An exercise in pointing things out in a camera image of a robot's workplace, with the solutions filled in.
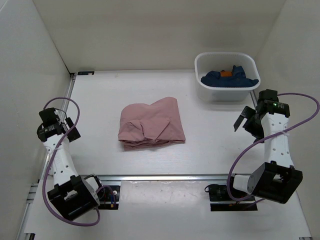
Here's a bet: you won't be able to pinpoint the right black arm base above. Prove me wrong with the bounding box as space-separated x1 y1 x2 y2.
204 184 258 212

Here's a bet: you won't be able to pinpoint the dark blue jeans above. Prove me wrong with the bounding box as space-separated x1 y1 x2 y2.
201 65 259 88

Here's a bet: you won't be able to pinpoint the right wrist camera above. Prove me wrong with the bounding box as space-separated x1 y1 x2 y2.
257 89 279 108

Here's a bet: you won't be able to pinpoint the pink trousers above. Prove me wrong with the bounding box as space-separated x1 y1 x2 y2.
118 97 186 151

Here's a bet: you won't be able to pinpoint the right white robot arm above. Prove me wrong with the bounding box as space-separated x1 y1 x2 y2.
224 100 303 204

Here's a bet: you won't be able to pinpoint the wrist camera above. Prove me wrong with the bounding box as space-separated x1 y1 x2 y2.
257 89 279 108
38 107 60 126

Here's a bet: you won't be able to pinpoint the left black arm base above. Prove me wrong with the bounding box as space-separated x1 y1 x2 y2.
97 181 121 211

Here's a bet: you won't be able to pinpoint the white plastic basket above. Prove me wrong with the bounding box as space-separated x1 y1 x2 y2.
194 52 261 102

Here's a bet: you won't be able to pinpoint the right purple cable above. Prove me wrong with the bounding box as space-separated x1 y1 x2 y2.
226 92 320 203

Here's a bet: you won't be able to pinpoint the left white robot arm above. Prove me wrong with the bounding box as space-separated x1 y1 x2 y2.
37 114 105 221

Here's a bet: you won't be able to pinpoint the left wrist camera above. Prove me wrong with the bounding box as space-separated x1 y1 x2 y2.
38 107 60 126

